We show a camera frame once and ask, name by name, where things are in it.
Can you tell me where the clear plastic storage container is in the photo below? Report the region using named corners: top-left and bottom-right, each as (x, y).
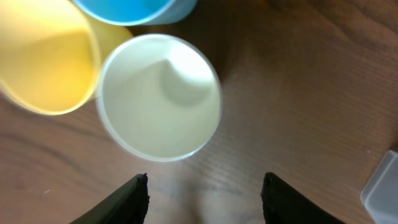
top-left (360, 151), bottom-right (398, 224)

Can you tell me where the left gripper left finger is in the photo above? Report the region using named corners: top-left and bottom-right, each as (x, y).
top-left (71, 173), bottom-right (150, 224)

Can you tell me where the yellow cup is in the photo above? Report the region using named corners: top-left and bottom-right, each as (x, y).
top-left (1, 0), bottom-right (132, 116)

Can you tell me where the cream white cup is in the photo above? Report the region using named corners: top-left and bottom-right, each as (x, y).
top-left (96, 34), bottom-right (223, 162)

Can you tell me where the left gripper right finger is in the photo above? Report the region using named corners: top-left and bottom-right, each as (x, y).
top-left (261, 172), bottom-right (343, 224)

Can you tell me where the light blue cup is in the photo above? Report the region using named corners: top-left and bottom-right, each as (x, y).
top-left (73, 0), bottom-right (197, 26)

